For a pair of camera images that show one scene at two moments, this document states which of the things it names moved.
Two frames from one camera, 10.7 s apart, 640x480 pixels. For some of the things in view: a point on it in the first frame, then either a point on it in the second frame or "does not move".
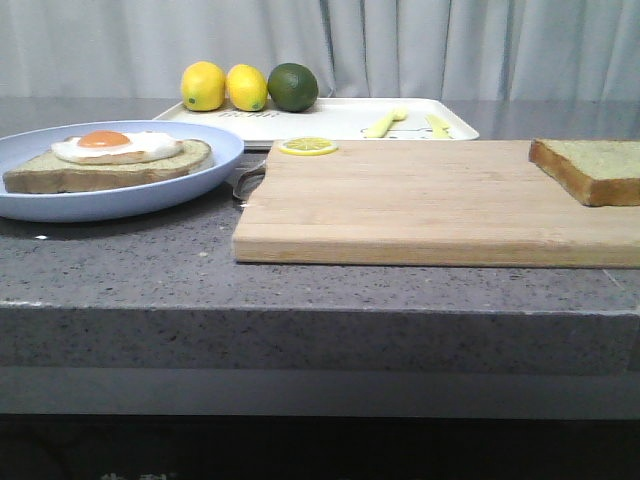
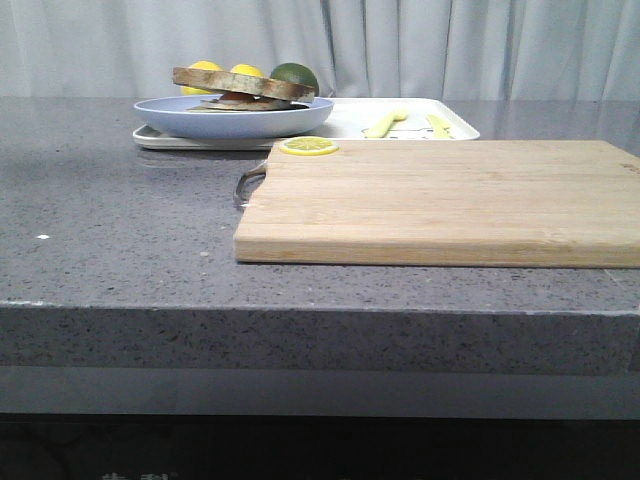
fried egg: x=107 y=147 to x=231 y=96
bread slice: x=46 y=171 to x=222 y=105
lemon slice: x=308 y=146 does not move
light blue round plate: x=122 y=203 to x=174 y=114
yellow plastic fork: x=380 y=129 does not move
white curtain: x=366 y=49 does not move
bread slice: x=597 y=172 to x=244 y=84
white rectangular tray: x=342 y=119 does not move
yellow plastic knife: x=439 y=127 does not move
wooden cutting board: x=427 y=202 does not move
